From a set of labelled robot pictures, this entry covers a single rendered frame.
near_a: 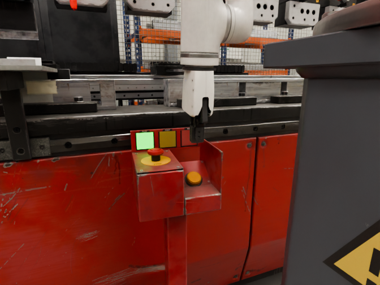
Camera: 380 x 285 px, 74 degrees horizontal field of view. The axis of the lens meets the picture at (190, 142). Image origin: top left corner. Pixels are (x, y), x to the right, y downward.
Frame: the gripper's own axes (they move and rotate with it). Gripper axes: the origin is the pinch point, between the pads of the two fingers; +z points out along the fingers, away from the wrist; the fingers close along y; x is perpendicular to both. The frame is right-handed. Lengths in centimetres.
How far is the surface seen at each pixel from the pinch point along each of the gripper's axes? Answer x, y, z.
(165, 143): -5.9, -9.6, 5.3
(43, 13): -46, -83, -34
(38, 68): -32.7, -4.1, -14.8
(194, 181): -0.4, 0.5, 12.5
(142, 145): -12.1, -9.6, 5.3
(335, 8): 70, -38, -37
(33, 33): -39, -32, -23
